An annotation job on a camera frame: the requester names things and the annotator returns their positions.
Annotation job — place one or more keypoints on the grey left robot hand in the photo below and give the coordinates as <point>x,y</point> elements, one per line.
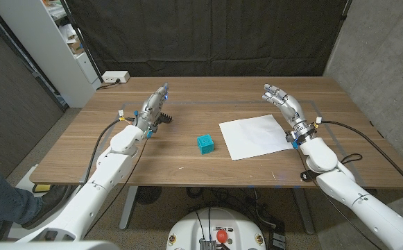
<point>151,111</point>

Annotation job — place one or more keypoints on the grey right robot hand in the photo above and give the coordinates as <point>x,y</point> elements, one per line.
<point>291,109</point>

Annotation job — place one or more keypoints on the white paper sheet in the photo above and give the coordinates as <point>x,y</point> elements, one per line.
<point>249,137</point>

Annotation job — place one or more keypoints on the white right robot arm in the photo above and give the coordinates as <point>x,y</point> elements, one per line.
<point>343,187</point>

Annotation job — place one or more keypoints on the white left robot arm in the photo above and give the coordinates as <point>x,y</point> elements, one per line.
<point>111,170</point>

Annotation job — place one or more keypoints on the teal cube block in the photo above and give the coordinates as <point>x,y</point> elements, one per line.
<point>205,144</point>

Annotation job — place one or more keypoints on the white power outlet box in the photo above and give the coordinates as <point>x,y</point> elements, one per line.
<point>115,76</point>

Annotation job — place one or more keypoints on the black ribbed round object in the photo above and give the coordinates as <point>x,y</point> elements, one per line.
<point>148,194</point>

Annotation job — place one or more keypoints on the black fabric backdrop curtain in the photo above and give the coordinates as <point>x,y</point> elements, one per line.
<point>204,34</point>

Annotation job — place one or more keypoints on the small cardboard box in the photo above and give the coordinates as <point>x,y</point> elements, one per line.
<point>75,47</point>

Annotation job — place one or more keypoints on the grey metal table leg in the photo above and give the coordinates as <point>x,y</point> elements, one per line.
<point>128,208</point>
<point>304,212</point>

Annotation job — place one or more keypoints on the black backdrop stand pole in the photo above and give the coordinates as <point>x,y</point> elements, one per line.
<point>345,10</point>
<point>81,38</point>

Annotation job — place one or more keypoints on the white shelf cabinet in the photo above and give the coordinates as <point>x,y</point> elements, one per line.
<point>48,52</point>

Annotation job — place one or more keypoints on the white robot torso base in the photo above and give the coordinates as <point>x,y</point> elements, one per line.
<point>187,229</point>

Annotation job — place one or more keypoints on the black floor power strip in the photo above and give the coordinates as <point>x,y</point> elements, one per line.
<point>277,239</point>

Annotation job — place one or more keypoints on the dark person shoe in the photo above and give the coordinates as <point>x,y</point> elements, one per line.
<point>53,199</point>

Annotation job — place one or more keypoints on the yellow flat object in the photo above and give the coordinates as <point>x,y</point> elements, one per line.
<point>42,188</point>

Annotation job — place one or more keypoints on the red emergency stop button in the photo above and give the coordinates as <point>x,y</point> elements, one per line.
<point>222,236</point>

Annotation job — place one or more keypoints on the person leg in jeans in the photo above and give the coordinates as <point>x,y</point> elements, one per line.
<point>0,201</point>

